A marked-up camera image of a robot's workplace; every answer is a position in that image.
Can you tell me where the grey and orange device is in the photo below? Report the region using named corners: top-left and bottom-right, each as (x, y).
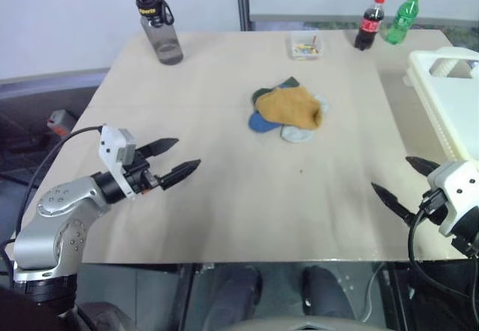
top-left (46, 109), bottom-right (79, 138)

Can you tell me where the cola bottle red cap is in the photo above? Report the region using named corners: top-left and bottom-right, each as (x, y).
top-left (354, 0), bottom-right (388, 52)

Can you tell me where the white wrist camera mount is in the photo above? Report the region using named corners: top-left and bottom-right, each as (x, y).
top-left (97, 124), bottom-right (138, 201)
top-left (426, 160), bottom-right (479, 239)

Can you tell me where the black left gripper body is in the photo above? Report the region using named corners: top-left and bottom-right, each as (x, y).
top-left (121, 149), bottom-right (166, 197)

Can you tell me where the white plastic basket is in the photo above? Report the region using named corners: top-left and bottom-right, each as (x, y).
top-left (402, 46), bottom-right (479, 162)

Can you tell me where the mustard yellow sock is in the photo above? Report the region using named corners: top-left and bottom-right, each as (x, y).
top-left (254, 85), bottom-right (324, 131)

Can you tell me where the light blue cloth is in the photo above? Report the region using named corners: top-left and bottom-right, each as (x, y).
top-left (280, 92), bottom-right (332, 145)

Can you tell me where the grey sports water bottle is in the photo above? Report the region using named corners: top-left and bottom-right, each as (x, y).
top-left (130, 0), bottom-right (185, 66)

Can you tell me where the green soda bottle yellow cap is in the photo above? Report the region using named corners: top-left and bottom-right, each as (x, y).
top-left (381, 0), bottom-right (424, 46)

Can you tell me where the small clear plastic container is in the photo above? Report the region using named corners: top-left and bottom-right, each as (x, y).
top-left (290, 32), bottom-right (325, 61)

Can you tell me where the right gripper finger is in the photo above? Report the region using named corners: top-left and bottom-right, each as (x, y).
top-left (370, 182), bottom-right (417, 229)
top-left (405, 156), bottom-right (442, 179)

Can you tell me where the dark vertical post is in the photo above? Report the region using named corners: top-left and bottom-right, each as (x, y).
top-left (234, 0), bottom-right (251, 32)

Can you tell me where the beige table cover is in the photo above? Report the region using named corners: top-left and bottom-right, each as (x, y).
top-left (28, 29), bottom-right (471, 265)

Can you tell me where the grey rounded robot torso edge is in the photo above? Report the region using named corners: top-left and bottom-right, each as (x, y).
top-left (224, 315), bottom-right (377, 331)

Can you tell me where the dark grey cloth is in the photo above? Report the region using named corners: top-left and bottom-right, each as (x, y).
top-left (251, 76), bottom-right (301, 104)

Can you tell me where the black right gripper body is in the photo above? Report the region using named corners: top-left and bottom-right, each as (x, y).
top-left (418, 188), bottom-right (450, 225)

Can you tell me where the thin white cable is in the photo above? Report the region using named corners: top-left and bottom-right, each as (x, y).
top-left (361, 262), bottom-right (387, 324)

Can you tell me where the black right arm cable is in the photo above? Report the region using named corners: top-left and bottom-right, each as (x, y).
top-left (406, 195), bottom-right (479, 312)

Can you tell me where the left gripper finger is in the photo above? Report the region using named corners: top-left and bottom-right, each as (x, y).
top-left (138, 138), bottom-right (180, 159)
top-left (159, 159), bottom-right (202, 192)

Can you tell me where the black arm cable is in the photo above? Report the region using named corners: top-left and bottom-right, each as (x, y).
top-left (406, 195), bottom-right (479, 312)
top-left (0, 124), bottom-right (104, 276)

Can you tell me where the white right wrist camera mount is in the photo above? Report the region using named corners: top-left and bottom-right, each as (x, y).
top-left (426, 160), bottom-right (479, 239)

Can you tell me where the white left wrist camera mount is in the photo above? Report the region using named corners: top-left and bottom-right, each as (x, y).
top-left (97, 124), bottom-right (138, 201)

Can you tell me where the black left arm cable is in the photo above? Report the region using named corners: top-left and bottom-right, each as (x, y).
top-left (0, 124), bottom-right (104, 276)

